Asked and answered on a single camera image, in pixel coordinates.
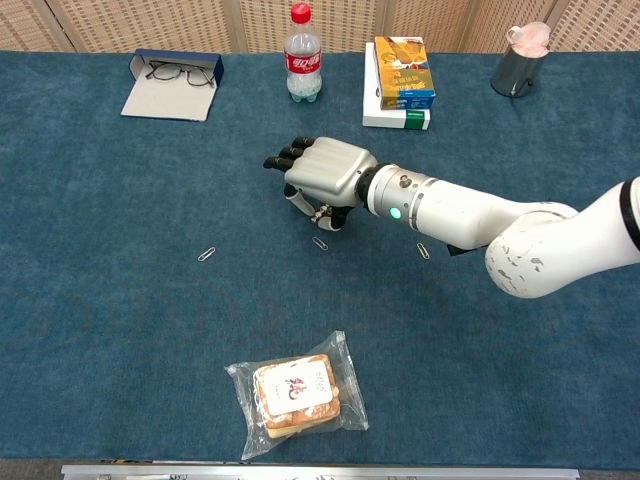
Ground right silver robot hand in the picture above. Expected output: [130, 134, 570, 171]
[263, 135, 379, 232]

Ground white and green box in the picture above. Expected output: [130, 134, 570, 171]
[362, 41, 432, 131]

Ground red label cola bottle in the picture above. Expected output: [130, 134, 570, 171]
[283, 2, 323, 104]

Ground yellow and blue carton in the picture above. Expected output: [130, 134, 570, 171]
[373, 35, 437, 111]

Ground blue felt table cover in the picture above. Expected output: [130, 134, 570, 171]
[0, 49, 640, 471]

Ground blue glasses case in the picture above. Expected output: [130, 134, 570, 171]
[128, 48, 224, 89]

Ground thin rimmed eyeglasses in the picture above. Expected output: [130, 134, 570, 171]
[144, 60, 217, 89]

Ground dark metal cup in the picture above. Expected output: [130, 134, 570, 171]
[489, 42, 549, 101]

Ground plastic wrapped sandwich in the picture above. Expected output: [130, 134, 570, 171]
[224, 329, 370, 462]

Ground woven folding screen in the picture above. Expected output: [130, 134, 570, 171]
[0, 0, 640, 55]

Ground crumpled clear plastic wrap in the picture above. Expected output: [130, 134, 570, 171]
[504, 21, 552, 56]

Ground aluminium profile rail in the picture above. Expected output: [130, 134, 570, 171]
[60, 463, 581, 480]

